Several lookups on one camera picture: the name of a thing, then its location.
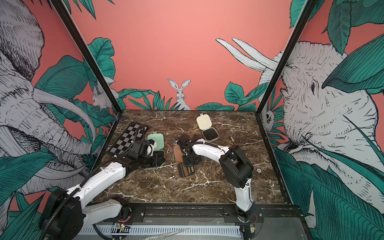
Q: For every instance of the left black frame post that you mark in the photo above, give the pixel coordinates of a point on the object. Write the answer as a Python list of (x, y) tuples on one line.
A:
[(64, 14)]

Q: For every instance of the cream clipper case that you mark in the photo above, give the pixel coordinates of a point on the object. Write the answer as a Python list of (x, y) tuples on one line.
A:
[(205, 124)]

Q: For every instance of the black frame post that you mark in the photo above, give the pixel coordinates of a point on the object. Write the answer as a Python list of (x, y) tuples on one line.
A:
[(298, 29), (64, 14)]

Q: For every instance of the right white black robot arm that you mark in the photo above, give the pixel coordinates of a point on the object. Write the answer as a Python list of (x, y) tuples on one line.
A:
[(237, 168)]

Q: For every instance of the brown clipper case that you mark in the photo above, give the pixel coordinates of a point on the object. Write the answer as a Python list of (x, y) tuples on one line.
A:
[(183, 171)]

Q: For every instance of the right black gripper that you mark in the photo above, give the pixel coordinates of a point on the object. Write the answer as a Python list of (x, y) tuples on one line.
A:
[(187, 163)]

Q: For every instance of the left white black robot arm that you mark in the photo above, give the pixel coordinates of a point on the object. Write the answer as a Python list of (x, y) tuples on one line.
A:
[(67, 211)]

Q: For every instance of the black aluminium front rail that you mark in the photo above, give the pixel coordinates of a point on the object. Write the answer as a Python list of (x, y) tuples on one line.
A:
[(229, 212)]

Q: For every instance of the black white checkerboard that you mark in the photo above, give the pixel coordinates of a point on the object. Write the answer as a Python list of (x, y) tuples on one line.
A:
[(128, 137)]

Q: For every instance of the white perforated strip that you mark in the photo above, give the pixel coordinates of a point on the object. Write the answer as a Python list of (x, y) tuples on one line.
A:
[(151, 230)]

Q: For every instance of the mint green clipper case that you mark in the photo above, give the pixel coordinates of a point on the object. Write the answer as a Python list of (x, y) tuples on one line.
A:
[(158, 152)]

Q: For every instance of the right black frame post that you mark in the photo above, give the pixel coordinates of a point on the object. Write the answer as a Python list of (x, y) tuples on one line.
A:
[(298, 29)]

